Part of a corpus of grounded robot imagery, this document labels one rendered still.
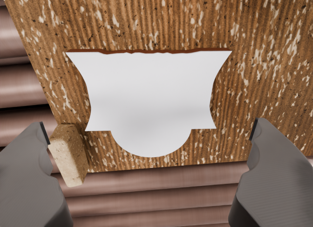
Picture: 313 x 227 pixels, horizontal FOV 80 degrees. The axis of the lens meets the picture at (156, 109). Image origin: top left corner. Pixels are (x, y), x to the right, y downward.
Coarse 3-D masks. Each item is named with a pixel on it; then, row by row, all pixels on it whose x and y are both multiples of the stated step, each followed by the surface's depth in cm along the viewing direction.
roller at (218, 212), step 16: (192, 208) 30; (208, 208) 30; (224, 208) 30; (80, 224) 30; (96, 224) 30; (112, 224) 30; (128, 224) 30; (144, 224) 30; (160, 224) 30; (176, 224) 30; (192, 224) 30
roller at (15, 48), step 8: (0, 8) 15; (0, 16) 15; (8, 16) 15; (0, 24) 15; (8, 24) 15; (0, 32) 15; (8, 32) 15; (16, 32) 15; (0, 40) 15; (8, 40) 15; (16, 40) 15; (0, 48) 16; (8, 48) 16; (16, 48) 16; (24, 48) 16; (0, 56) 17; (8, 56) 17; (16, 56) 17; (24, 56) 17
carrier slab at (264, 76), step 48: (48, 0) 12; (96, 0) 12; (144, 0) 13; (192, 0) 13; (240, 0) 13; (288, 0) 13; (48, 48) 14; (96, 48) 14; (144, 48) 14; (192, 48) 14; (240, 48) 14; (288, 48) 14; (48, 96) 16; (240, 96) 17; (288, 96) 17; (96, 144) 19; (192, 144) 19; (240, 144) 20
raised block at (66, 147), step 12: (60, 132) 16; (72, 132) 17; (60, 144) 15; (72, 144) 16; (60, 156) 16; (72, 156) 16; (84, 156) 19; (60, 168) 17; (72, 168) 17; (84, 168) 19; (72, 180) 18
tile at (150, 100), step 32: (96, 64) 14; (128, 64) 14; (160, 64) 14; (192, 64) 14; (96, 96) 15; (128, 96) 15; (160, 96) 15; (192, 96) 15; (96, 128) 16; (128, 128) 17; (160, 128) 17; (192, 128) 17
